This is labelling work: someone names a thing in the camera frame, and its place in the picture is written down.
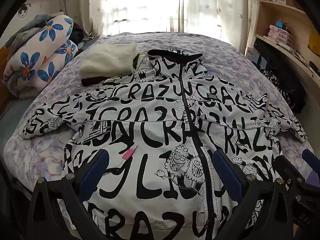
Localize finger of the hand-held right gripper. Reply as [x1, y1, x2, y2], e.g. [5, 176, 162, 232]
[274, 154, 313, 188]
[301, 149, 319, 172]

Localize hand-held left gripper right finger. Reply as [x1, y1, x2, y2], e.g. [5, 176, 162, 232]
[212, 149, 298, 240]

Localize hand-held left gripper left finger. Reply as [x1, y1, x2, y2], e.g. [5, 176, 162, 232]
[26, 149, 110, 240]

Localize white black printed jacket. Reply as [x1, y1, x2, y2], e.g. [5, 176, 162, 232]
[22, 49, 309, 240]

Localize dark clothes pile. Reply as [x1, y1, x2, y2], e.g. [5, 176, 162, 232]
[69, 22, 88, 43]

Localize folded black garment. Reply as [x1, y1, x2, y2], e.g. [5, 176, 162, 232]
[81, 76, 107, 86]

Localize grey blue bed sheet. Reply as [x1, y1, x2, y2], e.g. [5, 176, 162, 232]
[0, 95, 38, 135]

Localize folded white fleece garment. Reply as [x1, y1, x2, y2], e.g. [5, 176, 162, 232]
[80, 42, 141, 80]

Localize yellow object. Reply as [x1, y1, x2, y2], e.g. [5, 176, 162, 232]
[307, 29, 320, 56]

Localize blue white carton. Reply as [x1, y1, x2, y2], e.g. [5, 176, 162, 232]
[247, 46, 266, 68]

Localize purple patterned bed blanket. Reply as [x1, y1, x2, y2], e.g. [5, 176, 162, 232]
[4, 31, 320, 240]

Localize pink drawer boxes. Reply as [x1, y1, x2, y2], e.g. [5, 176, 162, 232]
[267, 24, 293, 47]

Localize blue flower print quilt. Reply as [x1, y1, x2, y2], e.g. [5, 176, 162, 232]
[2, 15, 79, 99]

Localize wooden shelf unit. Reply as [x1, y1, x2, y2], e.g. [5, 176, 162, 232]
[250, 0, 320, 105]

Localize leaf print curtain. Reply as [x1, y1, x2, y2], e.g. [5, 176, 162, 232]
[59, 0, 106, 38]
[179, 0, 251, 53]

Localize face wall sticker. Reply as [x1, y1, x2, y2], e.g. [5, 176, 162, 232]
[17, 2, 32, 18]

